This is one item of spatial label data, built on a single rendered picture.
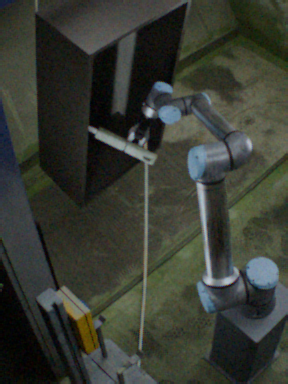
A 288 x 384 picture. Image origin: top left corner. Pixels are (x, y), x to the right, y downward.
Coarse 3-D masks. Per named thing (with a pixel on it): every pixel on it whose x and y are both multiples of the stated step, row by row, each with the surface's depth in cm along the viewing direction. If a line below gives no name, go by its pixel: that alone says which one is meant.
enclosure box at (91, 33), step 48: (96, 0) 252; (144, 0) 255; (48, 48) 256; (96, 48) 237; (144, 48) 313; (48, 96) 284; (96, 96) 340; (144, 96) 342; (48, 144) 319; (96, 144) 359; (96, 192) 344
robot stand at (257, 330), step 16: (224, 320) 280; (240, 320) 271; (256, 320) 271; (272, 320) 270; (224, 336) 291; (240, 336) 276; (256, 336) 266; (272, 336) 285; (208, 352) 328; (224, 352) 303; (240, 352) 287; (256, 352) 282; (272, 352) 311; (224, 368) 317; (240, 368) 299; (256, 368) 307
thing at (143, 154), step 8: (104, 128) 302; (96, 136) 301; (104, 136) 300; (112, 136) 300; (112, 144) 301; (120, 144) 301; (128, 144) 301; (136, 144) 304; (128, 152) 302; (136, 152) 301; (144, 152) 301; (152, 152) 304; (144, 160) 302; (152, 160) 302
